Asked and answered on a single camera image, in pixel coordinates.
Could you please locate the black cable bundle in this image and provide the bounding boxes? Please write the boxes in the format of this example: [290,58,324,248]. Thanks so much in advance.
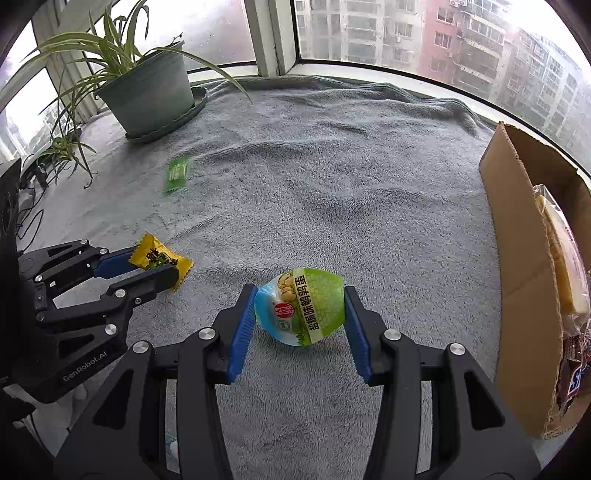
[16,154,49,241]

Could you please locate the brown chocolate bar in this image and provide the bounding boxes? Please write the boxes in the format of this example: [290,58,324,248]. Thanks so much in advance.
[556,335,591,416]

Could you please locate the white window frame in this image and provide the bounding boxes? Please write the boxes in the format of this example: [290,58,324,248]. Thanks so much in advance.
[0,0,591,185]

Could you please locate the apartment buildings outside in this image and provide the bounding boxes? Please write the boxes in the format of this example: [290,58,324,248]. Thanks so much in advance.
[295,0,587,153]

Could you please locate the yellow snack packet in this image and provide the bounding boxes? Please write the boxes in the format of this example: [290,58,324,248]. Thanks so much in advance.
[128,232,194,292]

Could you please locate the grey fleece blanket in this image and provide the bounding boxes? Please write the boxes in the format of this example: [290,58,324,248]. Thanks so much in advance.
[0,76,555,480]

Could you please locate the green plastic flower pot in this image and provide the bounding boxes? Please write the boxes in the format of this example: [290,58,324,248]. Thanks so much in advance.
[95,41,195,136]

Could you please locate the brown cardboard box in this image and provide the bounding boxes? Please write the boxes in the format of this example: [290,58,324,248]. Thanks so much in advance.
[479,121,591,439]

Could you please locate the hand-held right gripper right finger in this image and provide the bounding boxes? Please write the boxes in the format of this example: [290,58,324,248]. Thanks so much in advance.
[344,286,541,480]

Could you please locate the green pot saucer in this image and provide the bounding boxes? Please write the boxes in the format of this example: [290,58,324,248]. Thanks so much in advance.
[124,85,208,143]

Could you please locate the bagged sliced bread loaf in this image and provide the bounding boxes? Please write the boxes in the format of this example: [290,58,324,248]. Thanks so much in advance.
[533,184,591,337]

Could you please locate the packaged braised egg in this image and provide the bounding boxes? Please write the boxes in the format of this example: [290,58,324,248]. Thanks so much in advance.
[254,267,347,347]

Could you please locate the green candy packet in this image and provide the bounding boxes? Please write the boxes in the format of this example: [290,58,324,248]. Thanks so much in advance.
[164,156,191,193]

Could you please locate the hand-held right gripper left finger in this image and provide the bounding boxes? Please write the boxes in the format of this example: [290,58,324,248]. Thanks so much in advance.
[54,284,259,480]

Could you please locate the spider plant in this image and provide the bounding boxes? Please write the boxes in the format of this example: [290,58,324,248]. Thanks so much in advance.
[18,0,252,189]

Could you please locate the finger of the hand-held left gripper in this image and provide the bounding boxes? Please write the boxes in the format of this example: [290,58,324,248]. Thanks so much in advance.
[39,264,181,339]
[19,239,138,290]

